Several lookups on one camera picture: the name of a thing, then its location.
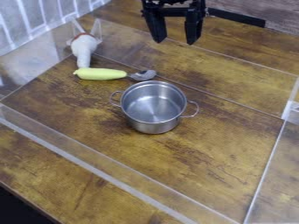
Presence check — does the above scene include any green handled spoon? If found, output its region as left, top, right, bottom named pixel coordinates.
left=73, top=67, right=156, bottom=81

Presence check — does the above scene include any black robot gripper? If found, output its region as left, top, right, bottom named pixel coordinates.
left=141, top=0, right=206, bottom=45

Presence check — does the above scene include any silver steel pot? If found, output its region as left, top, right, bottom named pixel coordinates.
left=109, top=80, right=200, bottom=134

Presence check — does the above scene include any white plush mushroom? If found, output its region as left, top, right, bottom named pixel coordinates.
left=66, top=33, right=98, bottom=68

